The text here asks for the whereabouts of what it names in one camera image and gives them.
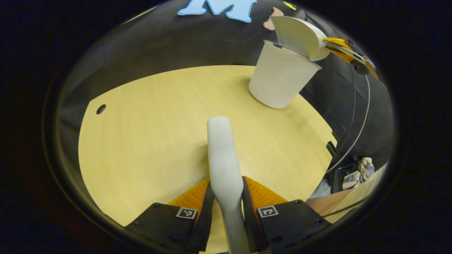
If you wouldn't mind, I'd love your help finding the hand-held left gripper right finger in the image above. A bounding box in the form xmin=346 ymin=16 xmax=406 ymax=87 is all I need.
xmin=242 ymin=176 xmax=331 ymax=254

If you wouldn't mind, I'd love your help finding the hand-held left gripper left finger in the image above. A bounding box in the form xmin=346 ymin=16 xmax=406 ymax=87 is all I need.
xmin=124 ymin=178 xmax=215 ymax=254

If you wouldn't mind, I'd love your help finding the grey plastic dustpan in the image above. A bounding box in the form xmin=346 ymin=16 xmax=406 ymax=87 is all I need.
xmin=269 ymin=16 xmax=366 ymax=64

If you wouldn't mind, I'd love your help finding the small grey broom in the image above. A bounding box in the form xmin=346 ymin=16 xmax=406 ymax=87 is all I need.
xmin=207 ymin=116 xmax=251 ymax=254

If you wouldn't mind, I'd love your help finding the white ribbed garbage bin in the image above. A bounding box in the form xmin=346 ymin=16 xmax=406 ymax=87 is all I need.
xmin=249 ymin=40 xmax=322 ymax=109

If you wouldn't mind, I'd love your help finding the light wooden side table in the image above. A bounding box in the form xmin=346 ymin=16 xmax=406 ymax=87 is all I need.
xmin=306 ymin=163 xmax=388 ymax=223

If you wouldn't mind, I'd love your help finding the crumpled beige cloth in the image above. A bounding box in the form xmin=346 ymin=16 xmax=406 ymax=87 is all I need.
xmin=357 ymin=157 xmax=375 ymax=182

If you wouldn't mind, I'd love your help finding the thin curved cable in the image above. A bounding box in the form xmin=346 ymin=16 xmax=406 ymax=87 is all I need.
xmin=327 ymin=74 xmax=371 ymax=173

